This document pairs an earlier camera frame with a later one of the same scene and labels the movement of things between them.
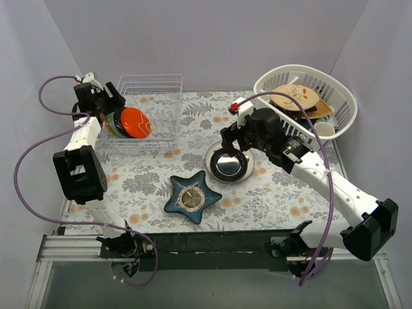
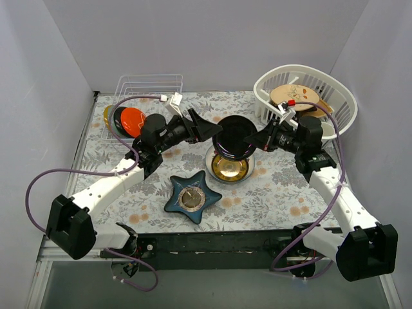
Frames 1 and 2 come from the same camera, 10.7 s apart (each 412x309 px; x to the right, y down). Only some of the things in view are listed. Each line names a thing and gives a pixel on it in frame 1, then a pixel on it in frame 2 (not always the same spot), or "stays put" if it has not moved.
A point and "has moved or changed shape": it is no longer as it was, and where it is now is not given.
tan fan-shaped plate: (323, 109) stays put
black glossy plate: (225, 167) has moved or changed shape
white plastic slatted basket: (311, 104) stays put
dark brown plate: (118, 123) stays put
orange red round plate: (134, 123) stays put
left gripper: (105, 101) -> (192, 127)
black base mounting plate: (203, 252) stays put
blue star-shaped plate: (191, 196) stays put
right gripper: (234, 136) -> (268, 138)
